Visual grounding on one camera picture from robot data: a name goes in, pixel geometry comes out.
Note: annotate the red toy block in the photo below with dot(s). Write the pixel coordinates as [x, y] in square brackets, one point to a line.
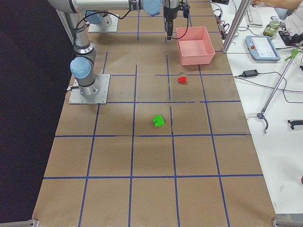
[182, 80]

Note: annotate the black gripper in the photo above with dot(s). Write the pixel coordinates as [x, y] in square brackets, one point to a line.
[170, 13]

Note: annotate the pink plastic box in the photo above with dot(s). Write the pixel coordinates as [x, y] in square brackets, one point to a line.
[195, 48]

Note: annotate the black clamp tool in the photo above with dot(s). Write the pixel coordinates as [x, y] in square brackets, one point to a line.
[294, 123]

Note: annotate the black power adapter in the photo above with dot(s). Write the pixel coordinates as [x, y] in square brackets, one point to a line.
[250, 73]

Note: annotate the green glass bottle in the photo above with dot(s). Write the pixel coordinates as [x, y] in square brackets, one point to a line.
[272, 28]

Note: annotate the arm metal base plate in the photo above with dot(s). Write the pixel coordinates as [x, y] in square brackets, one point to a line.
[108, 24]
[96, 93]

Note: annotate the green toy block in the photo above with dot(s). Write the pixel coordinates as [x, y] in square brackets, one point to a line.
[158, 120]

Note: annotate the white computer keyboard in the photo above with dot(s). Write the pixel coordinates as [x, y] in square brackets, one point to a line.
[253, 17]

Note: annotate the aluminium frame post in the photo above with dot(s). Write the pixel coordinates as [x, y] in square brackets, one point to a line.
[235, 24]

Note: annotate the brown paper table mat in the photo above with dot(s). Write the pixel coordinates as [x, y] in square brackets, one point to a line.
[110, 166]

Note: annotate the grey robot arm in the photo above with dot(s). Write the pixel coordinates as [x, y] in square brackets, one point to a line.
[77, 13]
[152, 7]

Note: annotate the metal reacher grabber tool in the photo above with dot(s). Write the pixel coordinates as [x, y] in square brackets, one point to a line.
[289, 61]

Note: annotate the blue teach pendant tablet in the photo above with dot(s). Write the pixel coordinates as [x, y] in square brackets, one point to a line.
[261, 48]

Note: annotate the person hand at keyboard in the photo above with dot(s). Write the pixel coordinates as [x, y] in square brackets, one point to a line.
[258, 2]

